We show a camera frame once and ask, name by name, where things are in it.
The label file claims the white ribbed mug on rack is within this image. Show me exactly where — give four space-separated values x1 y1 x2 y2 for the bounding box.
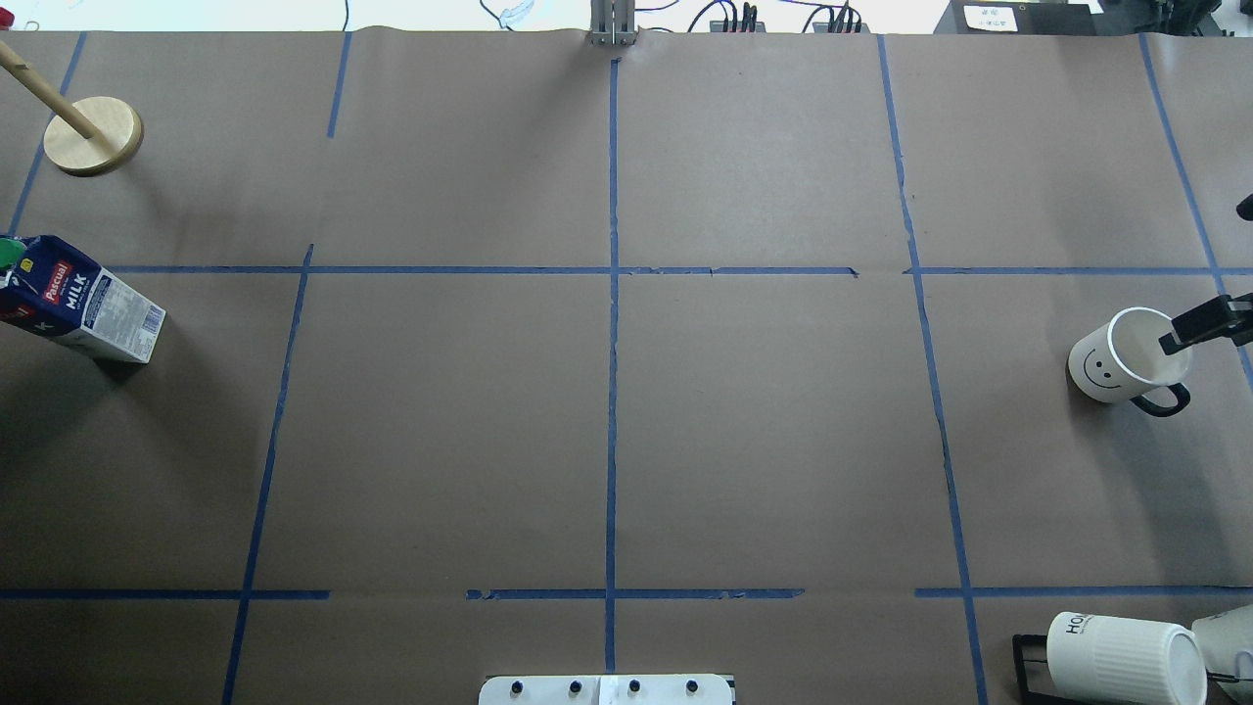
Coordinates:
1045 611 1208 704

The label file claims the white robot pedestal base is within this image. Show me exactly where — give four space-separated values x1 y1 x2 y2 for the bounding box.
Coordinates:
477 672 737 704

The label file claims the black box with label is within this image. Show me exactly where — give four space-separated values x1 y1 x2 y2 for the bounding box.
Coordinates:
933 1 1096 36

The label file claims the aluminium frame post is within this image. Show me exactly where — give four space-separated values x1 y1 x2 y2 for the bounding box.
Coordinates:
586 0 638 46

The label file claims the black wire mug rack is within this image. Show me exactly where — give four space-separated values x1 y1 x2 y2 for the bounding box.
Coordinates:
1011 634 1071 705

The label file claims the blue white milk carton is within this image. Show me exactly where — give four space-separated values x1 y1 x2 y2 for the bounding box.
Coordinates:
1 235 165 364

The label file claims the wooden mug tree stand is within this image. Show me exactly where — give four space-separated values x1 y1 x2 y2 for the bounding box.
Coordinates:
1 43 144 177

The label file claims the black cable connector block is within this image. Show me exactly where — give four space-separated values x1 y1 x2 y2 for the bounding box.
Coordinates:
807 3 867 34
709 3 766 34

